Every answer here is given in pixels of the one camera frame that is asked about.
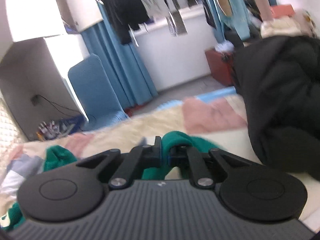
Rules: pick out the blue basket of small bottles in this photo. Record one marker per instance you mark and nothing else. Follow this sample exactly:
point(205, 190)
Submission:
point(62, 127)

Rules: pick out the black jacket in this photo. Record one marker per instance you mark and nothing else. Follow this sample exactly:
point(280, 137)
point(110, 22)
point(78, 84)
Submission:
point(280, 92)

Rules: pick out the red-brown cabinet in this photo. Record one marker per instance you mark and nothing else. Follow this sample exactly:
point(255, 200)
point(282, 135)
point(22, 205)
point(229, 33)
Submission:
point(217, 65)

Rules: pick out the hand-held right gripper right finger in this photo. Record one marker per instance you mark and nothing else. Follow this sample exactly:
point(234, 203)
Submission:
point(175, 158)

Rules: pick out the pink box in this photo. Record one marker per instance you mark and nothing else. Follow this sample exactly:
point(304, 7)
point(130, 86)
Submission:
point(282, 11)

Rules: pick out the light blue crumpled cloth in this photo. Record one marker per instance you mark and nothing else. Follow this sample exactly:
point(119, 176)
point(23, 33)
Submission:
point(225, 46)

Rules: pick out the patchwork quilt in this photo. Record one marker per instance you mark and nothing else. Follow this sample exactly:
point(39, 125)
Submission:
point(150, 127)

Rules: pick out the white wall cabinet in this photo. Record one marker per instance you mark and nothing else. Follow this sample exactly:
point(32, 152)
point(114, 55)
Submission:
point(50, 5)

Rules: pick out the blue padded board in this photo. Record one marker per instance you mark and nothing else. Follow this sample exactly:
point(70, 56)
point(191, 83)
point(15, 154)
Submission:
point(97, 92)

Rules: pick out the cream quilted headboard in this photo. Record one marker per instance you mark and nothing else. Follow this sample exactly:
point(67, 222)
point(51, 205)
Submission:
point(7, 125)

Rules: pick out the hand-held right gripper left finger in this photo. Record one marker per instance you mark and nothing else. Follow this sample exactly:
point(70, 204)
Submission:
point(157, 152)

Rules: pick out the cream cloth pile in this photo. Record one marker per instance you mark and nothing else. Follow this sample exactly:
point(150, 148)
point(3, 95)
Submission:
point(282, 27)

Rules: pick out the row of hanging clothes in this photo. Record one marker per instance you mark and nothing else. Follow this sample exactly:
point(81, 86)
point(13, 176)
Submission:
point(125, 5)

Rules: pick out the green sweatshirt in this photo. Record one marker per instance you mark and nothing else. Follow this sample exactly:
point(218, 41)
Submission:
point(180, 137)

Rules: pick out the blue curtain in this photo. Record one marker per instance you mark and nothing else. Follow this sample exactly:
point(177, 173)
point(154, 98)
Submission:
point(120, 67)

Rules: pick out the black wall socket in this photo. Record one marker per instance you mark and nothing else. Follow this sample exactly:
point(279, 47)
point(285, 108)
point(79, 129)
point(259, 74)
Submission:
point(36, 99)

